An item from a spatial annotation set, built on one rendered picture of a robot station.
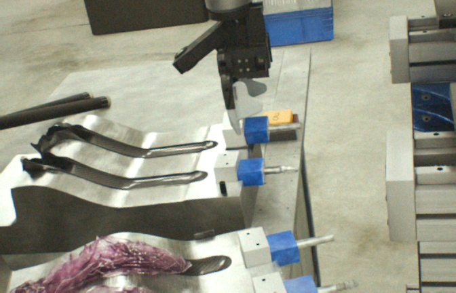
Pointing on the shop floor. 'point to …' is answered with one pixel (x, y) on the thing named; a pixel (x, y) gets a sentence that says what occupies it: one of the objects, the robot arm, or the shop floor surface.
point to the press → (142, 9)
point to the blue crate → (300, 26)
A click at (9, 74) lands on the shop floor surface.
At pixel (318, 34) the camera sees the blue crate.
